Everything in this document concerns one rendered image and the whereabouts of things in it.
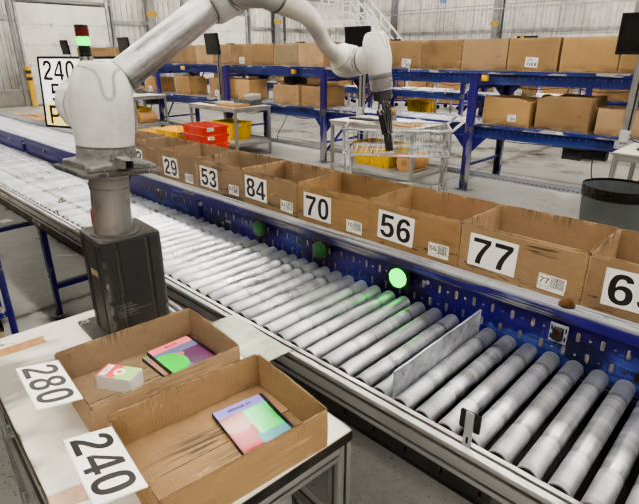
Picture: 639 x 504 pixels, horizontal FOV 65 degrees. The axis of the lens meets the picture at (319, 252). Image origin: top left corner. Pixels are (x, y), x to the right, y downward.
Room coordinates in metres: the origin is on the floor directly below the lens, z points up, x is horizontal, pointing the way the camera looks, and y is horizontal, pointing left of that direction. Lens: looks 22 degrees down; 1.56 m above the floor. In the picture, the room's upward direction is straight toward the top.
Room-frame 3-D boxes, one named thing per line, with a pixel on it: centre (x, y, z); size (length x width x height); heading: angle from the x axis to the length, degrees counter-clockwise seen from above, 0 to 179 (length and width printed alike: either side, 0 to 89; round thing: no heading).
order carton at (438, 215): (1.79, -0.43, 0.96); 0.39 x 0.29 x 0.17; 46
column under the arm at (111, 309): (1.39, 0.59, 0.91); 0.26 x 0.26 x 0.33; 42
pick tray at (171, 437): (0.86, 0.21, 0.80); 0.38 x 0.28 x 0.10; 129
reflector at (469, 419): (0.88, -0.33, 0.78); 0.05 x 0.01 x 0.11; 46
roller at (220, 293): (1.79, 0.23, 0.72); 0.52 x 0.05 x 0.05; 136
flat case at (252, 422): (0.92, 0.14, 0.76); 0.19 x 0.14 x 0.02; 36
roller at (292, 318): (1.57, 0.00, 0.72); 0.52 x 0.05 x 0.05; 136
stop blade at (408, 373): (1.23, -0.35, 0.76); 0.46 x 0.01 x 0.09; 136
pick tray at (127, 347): (1.10, 0.44, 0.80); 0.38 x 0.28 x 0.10; 131
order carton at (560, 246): (1.52, -0.71, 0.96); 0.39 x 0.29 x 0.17; 46
